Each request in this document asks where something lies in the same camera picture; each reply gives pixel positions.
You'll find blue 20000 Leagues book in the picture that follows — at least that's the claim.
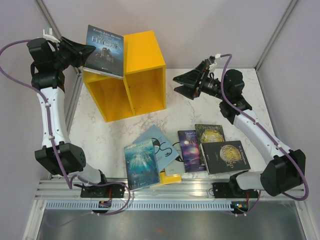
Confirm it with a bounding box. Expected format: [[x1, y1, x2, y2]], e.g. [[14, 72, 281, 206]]
[[124, 138, 161, 191]]

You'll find aluminium corner post right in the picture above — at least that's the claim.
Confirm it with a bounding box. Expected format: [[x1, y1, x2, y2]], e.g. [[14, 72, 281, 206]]
[[254, 0, 300, 73]]

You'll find black Moon Sixpence book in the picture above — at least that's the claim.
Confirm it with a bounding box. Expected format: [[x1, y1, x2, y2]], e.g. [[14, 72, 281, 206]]
[[200, 140, 251, 175]]

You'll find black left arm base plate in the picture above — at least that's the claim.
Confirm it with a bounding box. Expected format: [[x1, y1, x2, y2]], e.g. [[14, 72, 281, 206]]
[[80, 183, 126, 199]]

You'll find dark Wuthering Heights book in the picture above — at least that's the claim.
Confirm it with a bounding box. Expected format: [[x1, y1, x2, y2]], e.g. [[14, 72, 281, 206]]
[[83, 25, 124, 79]]

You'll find light blue Old Man book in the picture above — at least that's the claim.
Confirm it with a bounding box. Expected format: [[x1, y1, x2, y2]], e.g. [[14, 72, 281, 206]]
[[133, 125, 180, 172]]

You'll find yellow wooden shelf box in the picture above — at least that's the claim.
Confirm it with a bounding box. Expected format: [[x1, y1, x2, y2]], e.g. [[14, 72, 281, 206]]
[[83, 30, 166, 122]]

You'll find aluminium corner post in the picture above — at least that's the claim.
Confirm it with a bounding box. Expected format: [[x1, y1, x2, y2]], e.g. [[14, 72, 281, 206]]
[[254, 0, 300, 73], [34, 0, 83, 76]]

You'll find purple galaxy cover book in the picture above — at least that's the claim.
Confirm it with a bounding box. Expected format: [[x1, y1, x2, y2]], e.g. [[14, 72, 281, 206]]
[[177, 130, 206, 173]]

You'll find yellow thin book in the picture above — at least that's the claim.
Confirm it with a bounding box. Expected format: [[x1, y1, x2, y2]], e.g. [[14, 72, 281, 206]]
[[159, 171, 182, 185]]

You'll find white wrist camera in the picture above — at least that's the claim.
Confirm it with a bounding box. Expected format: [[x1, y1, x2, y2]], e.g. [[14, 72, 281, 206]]
[[205, 53, 221, 72], [43, 28, 60, 43]]

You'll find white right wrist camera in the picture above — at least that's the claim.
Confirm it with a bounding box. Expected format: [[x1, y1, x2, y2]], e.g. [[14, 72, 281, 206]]
[[205, 53, 221, 72]]

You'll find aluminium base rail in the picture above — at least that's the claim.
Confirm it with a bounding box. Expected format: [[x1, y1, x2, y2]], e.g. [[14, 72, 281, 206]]
[[34, 177, 308, 202]]

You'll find grey thin book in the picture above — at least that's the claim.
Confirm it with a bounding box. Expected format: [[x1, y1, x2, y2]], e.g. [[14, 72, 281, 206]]
[[164, 132, 186, 176]]

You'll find perforated cable duct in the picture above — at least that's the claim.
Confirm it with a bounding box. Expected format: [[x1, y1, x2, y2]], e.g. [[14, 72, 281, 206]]
[[45, 200, 234, 211]]

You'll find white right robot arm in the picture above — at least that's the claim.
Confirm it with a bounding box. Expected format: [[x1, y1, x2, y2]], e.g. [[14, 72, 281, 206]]
[[173, 55, 309, 201]]

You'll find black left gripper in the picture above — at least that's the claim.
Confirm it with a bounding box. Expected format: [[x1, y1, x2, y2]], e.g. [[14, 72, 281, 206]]
[[51, 36, 97, 71]]

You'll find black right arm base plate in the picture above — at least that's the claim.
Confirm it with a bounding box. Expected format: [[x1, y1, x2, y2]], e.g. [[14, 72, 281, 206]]
[[212, 182, 259, 199]]

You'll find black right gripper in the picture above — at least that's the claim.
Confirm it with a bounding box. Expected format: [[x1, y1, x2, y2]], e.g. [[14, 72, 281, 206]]
[[173, 60, 229, 101]]

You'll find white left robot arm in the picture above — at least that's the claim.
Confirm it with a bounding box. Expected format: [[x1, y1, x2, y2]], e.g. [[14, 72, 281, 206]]
[[27, 33, 110, 198]]

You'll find green gold cover book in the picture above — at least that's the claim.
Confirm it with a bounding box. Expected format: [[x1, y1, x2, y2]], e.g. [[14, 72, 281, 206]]
[[194, 124, 226, 144]]

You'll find aluminium corner post left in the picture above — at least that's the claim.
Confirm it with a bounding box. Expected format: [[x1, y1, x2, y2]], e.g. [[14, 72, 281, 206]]
[[34, 0, 83, 76]]

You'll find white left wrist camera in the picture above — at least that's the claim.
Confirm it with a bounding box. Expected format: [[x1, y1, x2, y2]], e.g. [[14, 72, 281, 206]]
[[43, 28, 60, 43]]

